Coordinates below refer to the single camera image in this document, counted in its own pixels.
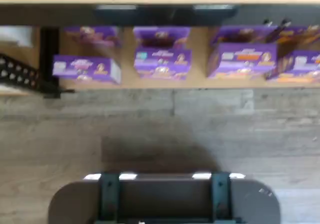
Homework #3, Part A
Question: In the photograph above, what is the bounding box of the wooden shelf board under purple boxes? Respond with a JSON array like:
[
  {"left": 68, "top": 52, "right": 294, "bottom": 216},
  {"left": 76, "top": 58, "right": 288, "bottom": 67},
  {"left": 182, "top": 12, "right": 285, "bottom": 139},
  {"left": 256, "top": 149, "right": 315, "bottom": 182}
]
[{"left": 58, "top": 26, "right": 320, "bottom": 89}]

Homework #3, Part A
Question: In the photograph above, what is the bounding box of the black perforated diagonal brace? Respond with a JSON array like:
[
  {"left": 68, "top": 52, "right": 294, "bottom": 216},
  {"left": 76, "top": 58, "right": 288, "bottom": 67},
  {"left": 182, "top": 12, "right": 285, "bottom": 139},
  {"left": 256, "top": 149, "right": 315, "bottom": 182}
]
[{"left": 0, "top": 52, "right": 41, "bottom": 90}]

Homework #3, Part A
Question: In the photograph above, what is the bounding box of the wooden shelf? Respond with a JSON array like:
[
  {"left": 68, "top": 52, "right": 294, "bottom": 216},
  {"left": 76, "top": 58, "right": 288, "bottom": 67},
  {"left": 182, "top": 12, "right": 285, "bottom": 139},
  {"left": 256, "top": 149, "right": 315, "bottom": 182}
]
[{"left": 0, "top": 3, "right": 320, "bottom": 27}]

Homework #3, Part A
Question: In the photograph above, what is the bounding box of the black shelf upright post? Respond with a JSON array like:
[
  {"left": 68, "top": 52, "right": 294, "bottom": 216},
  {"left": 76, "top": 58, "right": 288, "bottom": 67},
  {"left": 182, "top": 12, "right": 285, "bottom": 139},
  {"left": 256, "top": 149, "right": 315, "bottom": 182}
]
[{"left": 39, "top": 27, "right": 75, "bottom": 99}]

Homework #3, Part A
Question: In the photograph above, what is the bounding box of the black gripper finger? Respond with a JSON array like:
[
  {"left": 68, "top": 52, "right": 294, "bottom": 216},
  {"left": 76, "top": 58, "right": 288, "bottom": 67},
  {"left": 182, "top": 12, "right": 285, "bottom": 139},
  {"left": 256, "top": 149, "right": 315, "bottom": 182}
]
[
  {"left": 210, "top": 172, "right": 233, "bottom": 222},
  {"left": 97, "top": 173, "right": 121, "bottom": 222}
]

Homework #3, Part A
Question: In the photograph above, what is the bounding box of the purple snack box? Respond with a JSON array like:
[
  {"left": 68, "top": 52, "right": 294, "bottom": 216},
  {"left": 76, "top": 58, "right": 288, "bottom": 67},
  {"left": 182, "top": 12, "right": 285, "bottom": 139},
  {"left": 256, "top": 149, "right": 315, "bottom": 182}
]
[
  {"left": 132, "top": 26, "right": 192, "bottom": 49},
  {"left": 63, "top": 26, "right": 123, "bottom": 49},
  {"left": 265, "top": 49, "right": 320, "bottom": 83},
  {"left": 51, "top": 54, "right": 122, "bottom": 85},
  {"left": 276, "top": 25, "right": 320, "bottom": 51},
  {"left": 206, "top": 42, "right": 278, "bottom": 80},
  {"left": 211, "top": 25, "right": 279, "bottom": 45},
  {"left": 133, "top": 48, "right": 193, "bottom": 81}
]

